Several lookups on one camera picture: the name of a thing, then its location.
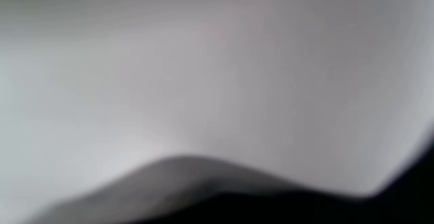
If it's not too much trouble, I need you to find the cream white cosmetics bag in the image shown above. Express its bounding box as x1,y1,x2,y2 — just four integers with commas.
0,0,434,224

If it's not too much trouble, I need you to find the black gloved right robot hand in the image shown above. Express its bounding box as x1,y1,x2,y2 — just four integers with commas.
20,155,434,224

